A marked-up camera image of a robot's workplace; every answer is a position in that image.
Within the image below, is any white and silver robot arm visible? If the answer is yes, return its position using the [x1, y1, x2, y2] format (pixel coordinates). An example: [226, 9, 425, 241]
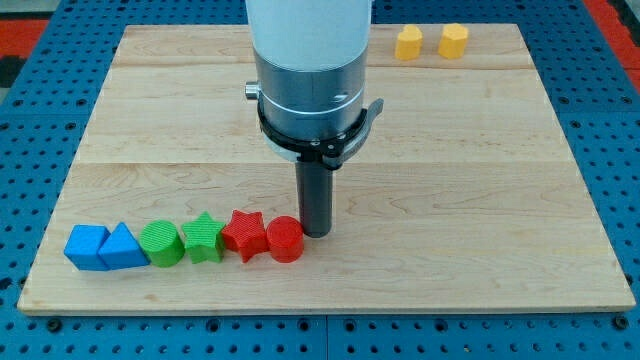
[245, 0, 381, 168]

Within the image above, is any wooden board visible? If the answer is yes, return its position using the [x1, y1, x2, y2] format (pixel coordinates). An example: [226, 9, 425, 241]
[18, 24, 636, 316]

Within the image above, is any yellow heart block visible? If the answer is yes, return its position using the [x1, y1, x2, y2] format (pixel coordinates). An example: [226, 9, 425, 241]
[394, 24, 423, 61]

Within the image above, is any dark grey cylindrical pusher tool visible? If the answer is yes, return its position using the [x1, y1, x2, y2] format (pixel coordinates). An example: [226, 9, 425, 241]
[295, 162, 333, 238]

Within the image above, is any red cylinder block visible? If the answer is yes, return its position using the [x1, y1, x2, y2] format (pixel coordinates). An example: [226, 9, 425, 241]
[266, 216, 304, 263]

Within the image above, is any red star block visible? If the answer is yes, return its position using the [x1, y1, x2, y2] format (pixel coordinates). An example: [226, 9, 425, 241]
[221, 209, 269, 263]

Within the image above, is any green star block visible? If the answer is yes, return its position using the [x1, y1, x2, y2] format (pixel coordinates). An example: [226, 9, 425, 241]
[181, 212, 226, 264]

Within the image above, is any green cylinder block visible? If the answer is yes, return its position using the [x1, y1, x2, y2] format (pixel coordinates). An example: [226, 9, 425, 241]
[139, 220, 185, 268]

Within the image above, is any yellow hexagon block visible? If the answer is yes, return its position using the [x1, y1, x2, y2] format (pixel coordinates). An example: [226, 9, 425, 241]
[438, 23, 469, 59]

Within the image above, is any blue triangle block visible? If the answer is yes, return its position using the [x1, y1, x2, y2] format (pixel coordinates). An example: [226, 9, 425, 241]
[98, 222, 150, 270]

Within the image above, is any blue cube block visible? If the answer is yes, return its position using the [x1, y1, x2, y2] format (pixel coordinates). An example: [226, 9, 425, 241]
[63, 224, 110, 271]

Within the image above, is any black tool clamp ring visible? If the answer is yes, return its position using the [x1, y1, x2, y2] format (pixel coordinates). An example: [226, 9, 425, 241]
[257, 97, 385, 172]

